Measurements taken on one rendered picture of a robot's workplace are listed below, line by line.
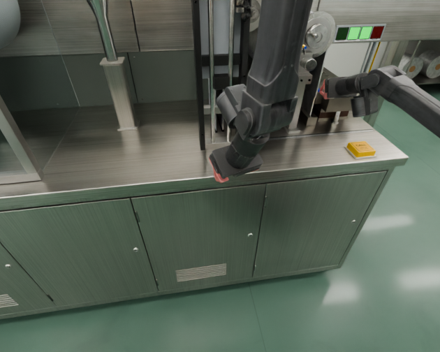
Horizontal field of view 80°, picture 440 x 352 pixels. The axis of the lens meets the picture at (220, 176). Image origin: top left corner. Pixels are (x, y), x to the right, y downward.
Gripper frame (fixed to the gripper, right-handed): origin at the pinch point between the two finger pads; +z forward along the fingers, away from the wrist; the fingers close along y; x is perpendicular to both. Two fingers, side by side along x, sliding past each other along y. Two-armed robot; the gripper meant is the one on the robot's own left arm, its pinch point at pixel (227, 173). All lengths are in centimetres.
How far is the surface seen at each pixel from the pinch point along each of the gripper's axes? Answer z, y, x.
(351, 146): 13, -57, 2
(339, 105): 15, -66, -16
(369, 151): 10, -59, 7
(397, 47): 23, -142, -45
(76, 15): 24, 17, -90
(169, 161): 28.3, 5.4, -20.0
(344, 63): 170, -322, -150
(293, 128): 25, -48, -16
